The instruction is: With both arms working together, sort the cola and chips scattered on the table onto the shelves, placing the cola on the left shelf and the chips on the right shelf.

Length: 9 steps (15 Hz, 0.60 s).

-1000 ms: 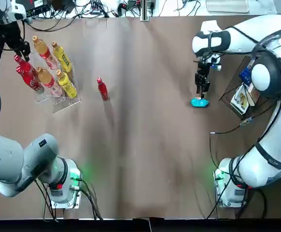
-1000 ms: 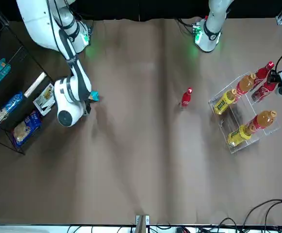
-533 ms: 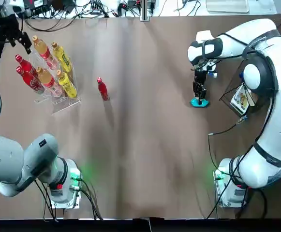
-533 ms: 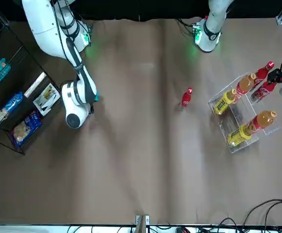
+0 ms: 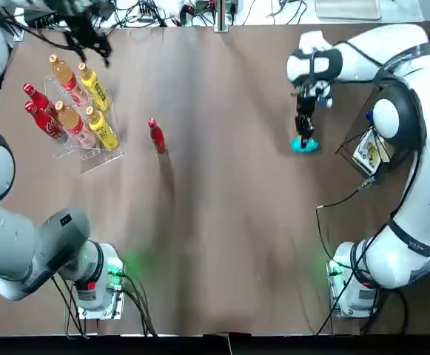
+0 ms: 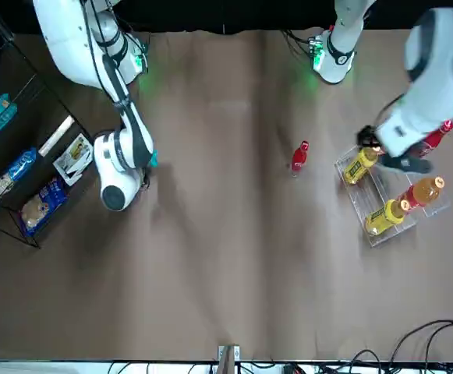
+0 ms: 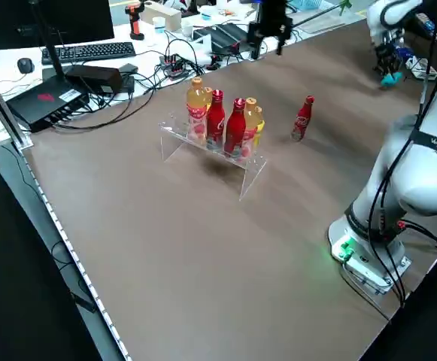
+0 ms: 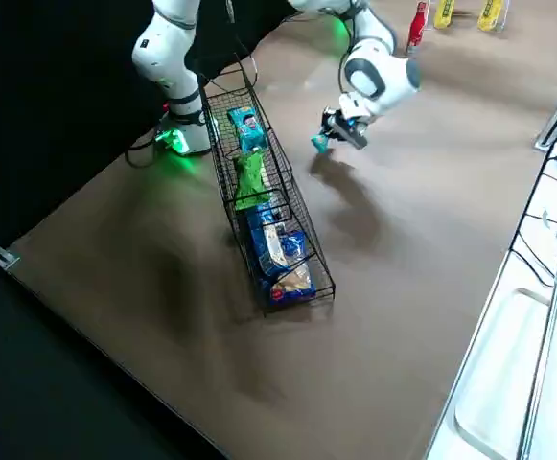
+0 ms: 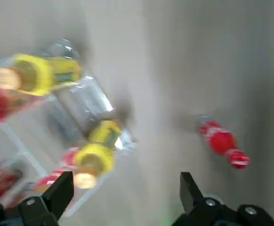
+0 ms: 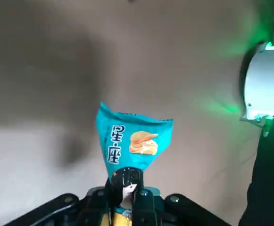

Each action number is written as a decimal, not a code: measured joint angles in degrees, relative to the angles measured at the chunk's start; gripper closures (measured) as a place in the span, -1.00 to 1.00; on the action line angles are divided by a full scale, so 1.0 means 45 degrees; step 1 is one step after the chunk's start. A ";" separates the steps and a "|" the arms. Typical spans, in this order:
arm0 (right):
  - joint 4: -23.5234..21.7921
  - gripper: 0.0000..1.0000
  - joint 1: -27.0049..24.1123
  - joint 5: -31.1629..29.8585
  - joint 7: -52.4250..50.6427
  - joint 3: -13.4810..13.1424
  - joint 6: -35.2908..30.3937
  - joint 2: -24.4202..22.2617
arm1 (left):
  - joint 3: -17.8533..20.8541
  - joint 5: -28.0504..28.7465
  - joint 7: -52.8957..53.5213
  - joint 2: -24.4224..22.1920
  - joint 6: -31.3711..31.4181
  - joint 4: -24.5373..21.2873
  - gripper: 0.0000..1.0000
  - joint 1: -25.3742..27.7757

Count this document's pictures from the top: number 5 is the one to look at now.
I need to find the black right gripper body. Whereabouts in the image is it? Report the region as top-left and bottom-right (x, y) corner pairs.
(296, 92), (318, 121)

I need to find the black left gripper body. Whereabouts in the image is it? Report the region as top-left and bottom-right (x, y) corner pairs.
(66, 9), (104, 46)

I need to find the teal chips packet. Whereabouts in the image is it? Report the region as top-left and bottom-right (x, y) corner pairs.
(290, 135), (321, 155)

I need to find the red cola bottle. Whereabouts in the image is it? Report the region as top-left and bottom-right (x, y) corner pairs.
(147, 118), (169, 155)
(24, 101), (69, 143)
(22, 82), (58, 119)

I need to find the clear acrylic bottle shelf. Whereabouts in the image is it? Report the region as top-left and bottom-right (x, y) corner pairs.
(43, 75), (126, 175)

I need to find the orange tea bottle red label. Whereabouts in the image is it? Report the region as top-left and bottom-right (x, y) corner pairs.
(54, 101), (98, 149)
(48, 54), (90, 107)

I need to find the tea bottle yellow label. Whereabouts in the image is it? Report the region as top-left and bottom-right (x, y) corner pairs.
(84, 106), (120, 151)
(78, 62), (112, 112)

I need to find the black computer box red logo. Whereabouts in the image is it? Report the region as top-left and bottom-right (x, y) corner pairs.
(24, 0), (71, 29)

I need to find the black power strip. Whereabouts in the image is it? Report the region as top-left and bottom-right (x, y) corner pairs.
(136, 1), (156, 18)

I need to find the yellow and white snack packet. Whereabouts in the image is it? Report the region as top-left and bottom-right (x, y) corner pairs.
(351, 127), (383, 177)

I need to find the white plastic tray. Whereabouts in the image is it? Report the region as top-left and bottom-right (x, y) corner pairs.
(315, 0), (382, 21)

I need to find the black wire basket shelf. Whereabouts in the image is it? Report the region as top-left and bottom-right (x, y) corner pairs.
(335, 81), (423, 185)

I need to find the black cable with silver plug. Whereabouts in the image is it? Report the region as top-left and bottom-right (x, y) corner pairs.
(316, 176), (380, 267)

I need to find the aluminium profile post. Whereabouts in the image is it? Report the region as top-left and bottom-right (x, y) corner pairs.
(214, 0), (231, 33)

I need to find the black base cable loop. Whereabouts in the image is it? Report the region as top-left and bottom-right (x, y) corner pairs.
(360, 284), (411, 336)

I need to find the black base cable bundle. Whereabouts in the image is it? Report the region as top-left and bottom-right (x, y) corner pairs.
(116, 271), (160, 338)

